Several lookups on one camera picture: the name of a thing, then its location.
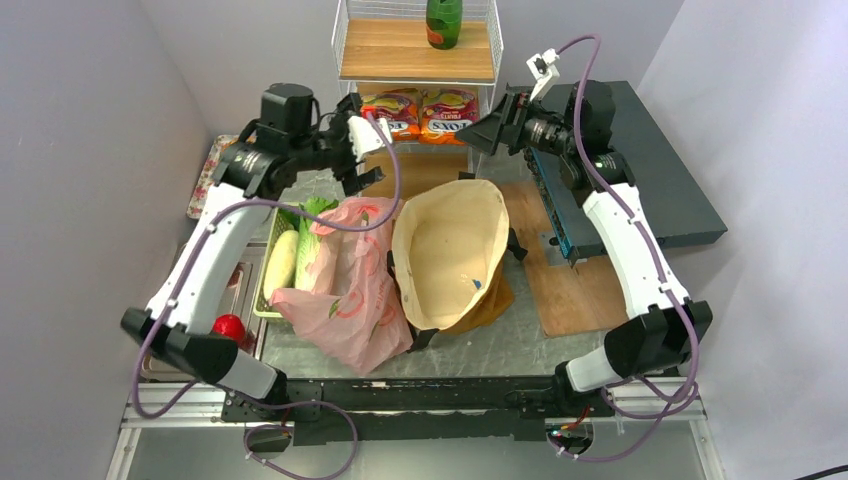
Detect orange snack bag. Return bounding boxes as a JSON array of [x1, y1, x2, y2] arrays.
[[418, 88, 479, 145]]

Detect green romaine lettuce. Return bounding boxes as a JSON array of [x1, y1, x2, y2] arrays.
[[294, 196, 339, 291]]

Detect Foxs fruits candy bag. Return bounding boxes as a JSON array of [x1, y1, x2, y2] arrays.
[[361, 88, 422, 142]]

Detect brown paper grocery bag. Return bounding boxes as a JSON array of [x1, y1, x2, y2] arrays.
[[389, 178, 528, 351]]

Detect white daikon radish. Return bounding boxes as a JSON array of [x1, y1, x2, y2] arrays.
[[262, 230, 299, 304]]

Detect pink plastic bag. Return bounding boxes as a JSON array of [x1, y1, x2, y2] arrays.
[[271, 197, 412, 375]]

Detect red tomato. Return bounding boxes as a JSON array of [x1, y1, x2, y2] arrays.
[[213, 314, 247, 345]]

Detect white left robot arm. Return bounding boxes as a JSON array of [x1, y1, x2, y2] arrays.
[[120, 83, 392, 405]]

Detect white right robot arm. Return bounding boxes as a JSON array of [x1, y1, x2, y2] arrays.
[[456, 80, 713, 394]]

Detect green plastic basket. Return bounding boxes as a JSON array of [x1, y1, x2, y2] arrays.
[[253, 209, 302, 319]]

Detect green glass bottle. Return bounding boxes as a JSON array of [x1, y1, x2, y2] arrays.
[[425, 0, 463, 50]]

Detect floral tray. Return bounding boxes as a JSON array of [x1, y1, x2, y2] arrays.
[[186, 135, 238, 220]]

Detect grey metal equipment box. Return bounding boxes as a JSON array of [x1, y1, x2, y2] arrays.
[[524, 81, 727, 265]]

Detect metal baking tray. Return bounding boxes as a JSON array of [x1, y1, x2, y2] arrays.
[[140, 241, 267, 382]]

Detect wooden board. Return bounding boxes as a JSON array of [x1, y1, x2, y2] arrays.
[[499, 182, 628, 338]]

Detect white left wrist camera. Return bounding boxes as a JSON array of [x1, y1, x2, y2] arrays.
[[346, 116, 384, 162]]

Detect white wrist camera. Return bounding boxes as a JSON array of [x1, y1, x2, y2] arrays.
[[346, 116, 384, 162], [526, 48, 560, 101]]

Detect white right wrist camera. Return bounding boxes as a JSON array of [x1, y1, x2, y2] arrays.
[[526, 48, 560, 101]]

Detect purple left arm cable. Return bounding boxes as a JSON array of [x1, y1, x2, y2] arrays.
[[129, 113, 404, 421]]

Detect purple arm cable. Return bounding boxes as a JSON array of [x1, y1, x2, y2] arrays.
[[547, 33, 702, 464], [129, 113, 404, 421]]

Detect white wire wooden shelf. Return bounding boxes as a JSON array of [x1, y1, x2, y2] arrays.
[[332, 1, 503, 199]]

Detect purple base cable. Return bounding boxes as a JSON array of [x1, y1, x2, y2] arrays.
[[242, 400, 362, 480]]

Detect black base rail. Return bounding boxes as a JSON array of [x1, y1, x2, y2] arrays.
[[221, 375, 613, 446]]

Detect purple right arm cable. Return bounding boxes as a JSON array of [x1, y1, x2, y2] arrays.
[[547, 33, 702, 464]]

